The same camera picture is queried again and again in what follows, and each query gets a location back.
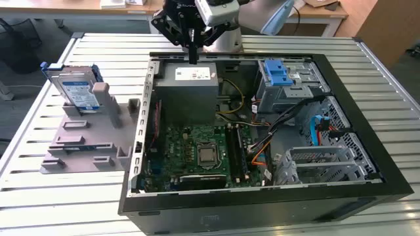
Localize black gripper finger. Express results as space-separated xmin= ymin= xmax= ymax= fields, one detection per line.
xmin=150 ymin=9 xmax=194 ymax=65
xmin=193 ymin=23 xmax=230 ymax=65

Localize hard disk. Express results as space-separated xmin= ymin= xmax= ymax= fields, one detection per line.
xmin=40 ymin=61 xmax=105 ymax=114

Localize silver disk bay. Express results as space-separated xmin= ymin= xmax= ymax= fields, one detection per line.
xmin=273 ymin=145 xmax=378 ymax=185

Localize blue drive latch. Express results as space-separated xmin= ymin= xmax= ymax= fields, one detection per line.
xmin=264 ymin=59 xmax=294 ymax=87

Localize grey power supply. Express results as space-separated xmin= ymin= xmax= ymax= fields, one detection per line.
xmin=153 ymin=61 xmax=220 ymax=126

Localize wooden desk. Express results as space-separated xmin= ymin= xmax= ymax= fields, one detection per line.
xmin=0 ymin=0 xmax=349 ymax=37

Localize grey metal drive cage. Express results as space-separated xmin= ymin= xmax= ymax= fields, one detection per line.
xmin=254 ymin=59 xmax=330 ymax=115

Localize brown cardboard piece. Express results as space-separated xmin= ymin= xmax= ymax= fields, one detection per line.
xmin=302 ymin=0 xmax=338 ymax=12

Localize green motherboard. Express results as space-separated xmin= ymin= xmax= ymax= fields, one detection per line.
xmin=145 ymin=124 xmax=273 ymax=192

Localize CPU socket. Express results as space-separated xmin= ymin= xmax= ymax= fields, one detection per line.
xmin=194 ymin=141 xmax=220 ymax=171

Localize black mesh bin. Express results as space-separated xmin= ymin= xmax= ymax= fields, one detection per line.
xmin=0 ymin=18 xmax=42 ymax=74

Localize black RAM stick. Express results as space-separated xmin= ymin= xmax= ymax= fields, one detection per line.
xmin=228 ymin=124 xmax=240 ymax=182

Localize CPU with silver top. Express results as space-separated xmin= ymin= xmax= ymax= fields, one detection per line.
xmin=197 ymin=147 xmax=217 ymax=166

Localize grey parts rack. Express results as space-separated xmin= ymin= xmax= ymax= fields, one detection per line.
xmin=38 ymin=82 xmax=141 ymax=175

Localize wooden cabinet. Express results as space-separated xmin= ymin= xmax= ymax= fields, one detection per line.
xmin=334 ymin=0 xmax=420 ymax=67

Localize blue RAM stick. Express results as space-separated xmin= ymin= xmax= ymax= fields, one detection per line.
xmin=64 ymin=145 xmax=97 ymax=151

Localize grey stand foot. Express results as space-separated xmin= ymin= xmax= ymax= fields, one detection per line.
xmin=0 ymin=81 xmax=16 ymax=101

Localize black graphics card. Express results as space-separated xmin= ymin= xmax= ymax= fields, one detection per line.
xmin=178 ymin=173 xmax=228 ymax=191

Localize black chair base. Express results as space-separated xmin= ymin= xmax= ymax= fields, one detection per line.
xmin=405 ymin=41 xmax=420 ymax=57

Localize black PC case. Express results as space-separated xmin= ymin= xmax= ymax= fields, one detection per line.
xmin=117 ymin=51 xmax=414 ymax=236

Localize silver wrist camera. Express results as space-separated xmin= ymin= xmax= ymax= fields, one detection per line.
xmin=196 ymin=0 xmax=240 ymax=27

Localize yellow wires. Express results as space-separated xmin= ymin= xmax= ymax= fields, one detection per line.
xmin=214 ymin=78 xmax=245 ymax=115

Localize thin red wire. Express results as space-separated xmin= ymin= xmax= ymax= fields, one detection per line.
xmin=149 ymin=99 xmax=164 ymax=150

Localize black cable bundle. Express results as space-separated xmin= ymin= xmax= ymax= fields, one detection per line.
xmin=249 ymin=94 xmax=329 ymax=153

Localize blue data wire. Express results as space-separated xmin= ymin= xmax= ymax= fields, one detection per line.
xmin=309 ymin=115 xmax=330 ymax=147

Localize orange wires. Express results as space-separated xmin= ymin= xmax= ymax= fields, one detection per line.
xmin=250 ymin=147 xmax=273 ymax=170

